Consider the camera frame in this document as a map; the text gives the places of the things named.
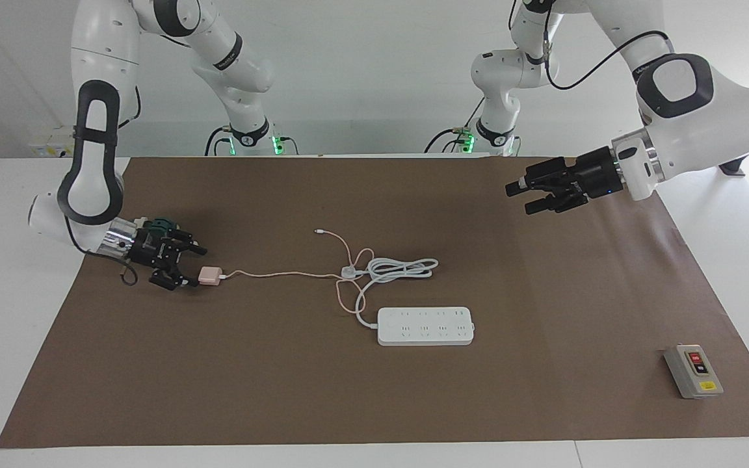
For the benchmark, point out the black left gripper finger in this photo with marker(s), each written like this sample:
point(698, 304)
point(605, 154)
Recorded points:
point(537, 179)
point(550, 203)

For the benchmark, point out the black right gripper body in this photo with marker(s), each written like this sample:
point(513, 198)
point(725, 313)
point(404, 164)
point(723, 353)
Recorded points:
point(153, 250)

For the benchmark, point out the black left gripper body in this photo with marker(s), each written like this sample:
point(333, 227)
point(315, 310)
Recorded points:
point(592, 175)

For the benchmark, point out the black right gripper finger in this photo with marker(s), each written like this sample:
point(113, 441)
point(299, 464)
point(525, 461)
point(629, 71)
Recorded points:
point(170, 279)
point(186, 240)

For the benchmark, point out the pink charger adapter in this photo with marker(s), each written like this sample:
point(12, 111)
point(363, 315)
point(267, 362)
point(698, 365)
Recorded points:
point(210, 275)

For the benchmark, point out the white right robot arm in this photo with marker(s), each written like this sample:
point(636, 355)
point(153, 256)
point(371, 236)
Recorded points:
point(95, 188)

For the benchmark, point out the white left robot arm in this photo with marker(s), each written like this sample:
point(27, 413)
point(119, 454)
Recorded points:
point(706, 130)

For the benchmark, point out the white power strip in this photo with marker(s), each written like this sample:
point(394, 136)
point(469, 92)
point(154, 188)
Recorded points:
point(426, 326)

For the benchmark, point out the brown paper table mat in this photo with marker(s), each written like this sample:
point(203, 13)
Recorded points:
point(283, 390)

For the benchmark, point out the green knife switch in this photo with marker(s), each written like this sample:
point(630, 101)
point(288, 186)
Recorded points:
point(161, 223)

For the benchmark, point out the white wall socket box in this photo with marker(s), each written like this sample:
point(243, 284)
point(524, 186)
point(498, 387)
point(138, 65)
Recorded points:
point(56, 144)

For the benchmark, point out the grey on-off switch box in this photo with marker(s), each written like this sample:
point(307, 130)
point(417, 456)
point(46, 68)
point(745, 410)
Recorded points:
point(693, 374)

